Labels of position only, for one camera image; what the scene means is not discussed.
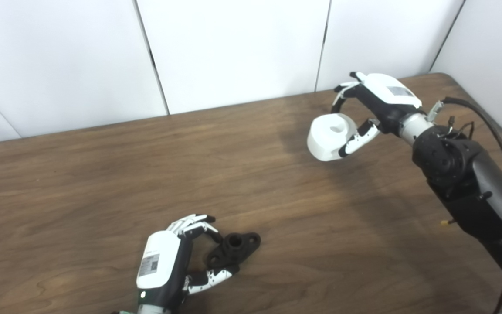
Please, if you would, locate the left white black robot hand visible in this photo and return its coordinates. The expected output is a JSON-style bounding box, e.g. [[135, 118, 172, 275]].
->
[[136, 214, 239, 308]]

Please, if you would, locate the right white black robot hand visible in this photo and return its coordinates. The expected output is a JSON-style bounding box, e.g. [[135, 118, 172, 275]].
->
[[332, 72, 422, 158]]

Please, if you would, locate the black flanged holder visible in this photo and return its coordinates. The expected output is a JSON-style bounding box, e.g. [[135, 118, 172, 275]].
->
[[207, 232, 261, 272]]

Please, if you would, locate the round white piece with holes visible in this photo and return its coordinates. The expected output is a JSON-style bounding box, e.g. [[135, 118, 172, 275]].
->
[[307, 113, 359, 162]]

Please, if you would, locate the thin black right arm wire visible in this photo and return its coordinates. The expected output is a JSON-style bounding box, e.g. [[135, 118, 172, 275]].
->
[[446, 116, 476, 141]]

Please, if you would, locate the thick black right wrist cable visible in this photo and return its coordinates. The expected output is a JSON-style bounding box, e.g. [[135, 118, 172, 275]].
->
[[427, 97, 502, 189]]

